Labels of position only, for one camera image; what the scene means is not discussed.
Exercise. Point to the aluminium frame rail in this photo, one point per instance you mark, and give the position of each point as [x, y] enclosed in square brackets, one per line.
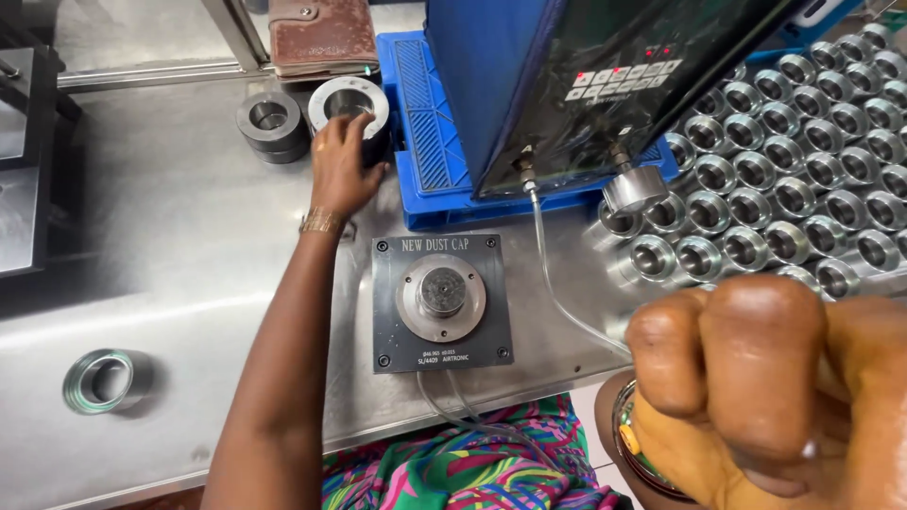
[142, 72]

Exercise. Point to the black machine housing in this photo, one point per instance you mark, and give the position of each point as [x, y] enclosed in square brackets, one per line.
[25, 156]

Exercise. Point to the steel air plug head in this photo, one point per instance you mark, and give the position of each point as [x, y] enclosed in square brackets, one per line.
[635, 190]

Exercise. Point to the person's right hand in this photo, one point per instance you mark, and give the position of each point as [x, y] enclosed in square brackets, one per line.
[779, 396]

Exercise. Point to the blue air gauge unit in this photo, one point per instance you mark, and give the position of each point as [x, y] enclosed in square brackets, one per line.
[510, 78]

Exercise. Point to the brown leather wallet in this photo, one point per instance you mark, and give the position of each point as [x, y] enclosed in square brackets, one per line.
[322, 35]

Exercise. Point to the blue tray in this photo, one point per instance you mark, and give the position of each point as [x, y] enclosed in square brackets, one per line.
[801, 28]

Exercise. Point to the dark beaded wrist bangles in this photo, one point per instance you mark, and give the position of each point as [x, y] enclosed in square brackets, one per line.
[627, 439]

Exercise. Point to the person's left hand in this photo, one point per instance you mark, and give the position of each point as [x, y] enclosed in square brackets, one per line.
[340, 177]

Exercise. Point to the person's right fingers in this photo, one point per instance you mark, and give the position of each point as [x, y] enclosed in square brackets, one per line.
[751, 354]

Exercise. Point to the gold wrist bangle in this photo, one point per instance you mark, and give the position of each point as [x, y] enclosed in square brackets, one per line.
[322, 222]

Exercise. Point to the black gauge fixture plate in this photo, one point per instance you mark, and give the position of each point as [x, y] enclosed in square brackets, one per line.
[397, 333]

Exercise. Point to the colourful patterned clothing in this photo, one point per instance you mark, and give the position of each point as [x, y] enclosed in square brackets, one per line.
[468, 474]

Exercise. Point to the group of steel dust caps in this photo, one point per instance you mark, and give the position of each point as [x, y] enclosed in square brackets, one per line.
[793, 170]

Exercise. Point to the blue plastic crate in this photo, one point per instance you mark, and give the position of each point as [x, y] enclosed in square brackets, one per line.
[425, 141]

